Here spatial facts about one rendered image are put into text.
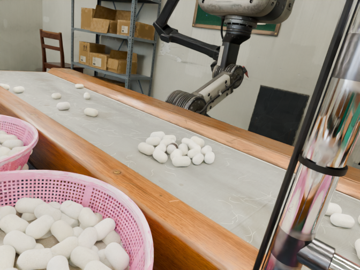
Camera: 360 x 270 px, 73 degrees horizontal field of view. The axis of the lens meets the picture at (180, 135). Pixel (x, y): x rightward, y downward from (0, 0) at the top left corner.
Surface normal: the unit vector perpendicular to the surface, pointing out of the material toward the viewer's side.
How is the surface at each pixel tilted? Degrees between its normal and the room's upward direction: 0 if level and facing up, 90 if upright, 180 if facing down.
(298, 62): 90
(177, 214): 0
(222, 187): 0
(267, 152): 45
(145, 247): 75
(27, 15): 90
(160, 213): 0
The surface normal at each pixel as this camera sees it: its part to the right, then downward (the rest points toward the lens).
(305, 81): -0.56, 0.20
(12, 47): 0.81, 0.31
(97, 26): -0.50, -0.03
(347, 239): 0.16, -0.93
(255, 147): -0.33, -0.54
